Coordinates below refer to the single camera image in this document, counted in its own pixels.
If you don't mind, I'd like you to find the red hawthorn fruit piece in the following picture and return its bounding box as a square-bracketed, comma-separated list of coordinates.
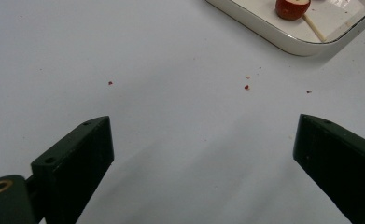
[274, 0, 312, 21]

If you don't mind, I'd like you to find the thin wooden skewer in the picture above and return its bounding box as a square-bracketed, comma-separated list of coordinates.
[302, 14, 328, 43]

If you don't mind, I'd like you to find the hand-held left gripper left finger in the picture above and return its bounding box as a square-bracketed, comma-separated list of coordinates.
[30, 116, 115, 224]

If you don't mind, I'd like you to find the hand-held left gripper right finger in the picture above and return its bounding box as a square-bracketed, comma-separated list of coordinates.
[292, 113, 365, 224]

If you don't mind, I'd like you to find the white enamel tray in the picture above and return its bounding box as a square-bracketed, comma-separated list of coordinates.
[205, 0, 365, 57]

